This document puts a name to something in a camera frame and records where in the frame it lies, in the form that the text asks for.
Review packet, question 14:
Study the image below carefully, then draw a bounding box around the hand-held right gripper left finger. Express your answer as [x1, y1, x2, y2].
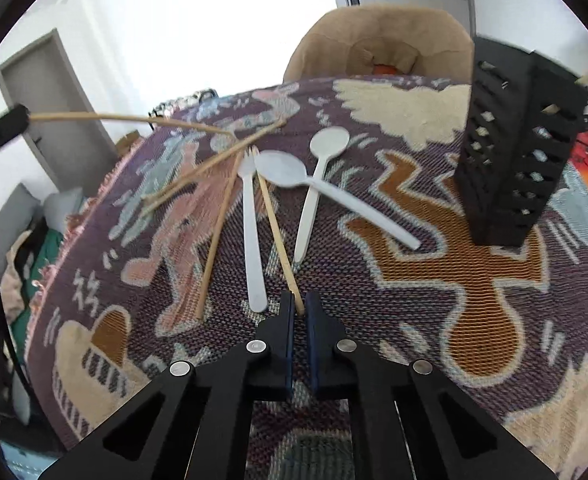
[38, 291, 295, 480]

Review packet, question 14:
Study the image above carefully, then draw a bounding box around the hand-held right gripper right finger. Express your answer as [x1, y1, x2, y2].
[305, 290, 559, 480]

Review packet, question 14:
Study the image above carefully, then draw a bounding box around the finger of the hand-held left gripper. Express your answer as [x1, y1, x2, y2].
[0, 104, 30, 161]

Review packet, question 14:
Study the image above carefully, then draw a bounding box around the white plastic spoon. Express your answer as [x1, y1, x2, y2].
[294, 126, 351, 264]
[254, 150, 422, 251]

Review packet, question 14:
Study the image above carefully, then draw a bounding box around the black slotted utensil holder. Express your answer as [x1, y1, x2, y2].
[453, 35, 588, 248]

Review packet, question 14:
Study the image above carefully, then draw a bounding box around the grey sofa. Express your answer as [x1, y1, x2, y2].
[0, 182, 44, 281]

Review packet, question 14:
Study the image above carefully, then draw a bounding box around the light grey pillow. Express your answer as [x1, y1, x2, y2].
[41, 187, 92, 233]

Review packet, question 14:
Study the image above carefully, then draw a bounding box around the printed blanket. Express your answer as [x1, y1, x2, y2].
[24, 74, 588, 480]

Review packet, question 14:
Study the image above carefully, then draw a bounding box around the brown cardboard box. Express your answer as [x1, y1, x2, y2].
[114, 130, 147, 156]

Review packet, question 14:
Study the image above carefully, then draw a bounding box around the white plastic fork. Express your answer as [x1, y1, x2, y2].
[238, 147, 269, 313]

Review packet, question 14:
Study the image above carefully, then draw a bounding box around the green cloth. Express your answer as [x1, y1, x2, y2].
[11, 227, 67, 356]

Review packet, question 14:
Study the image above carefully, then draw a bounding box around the beige garment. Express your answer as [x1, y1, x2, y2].
[0, 230, 39, 321]

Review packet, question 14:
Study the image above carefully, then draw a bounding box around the black and white patterned cloth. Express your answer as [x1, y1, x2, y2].
[149, 89, 222, 118]

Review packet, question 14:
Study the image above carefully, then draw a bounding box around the tan plush chair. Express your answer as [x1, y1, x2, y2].
[283, 2, 476, 83]

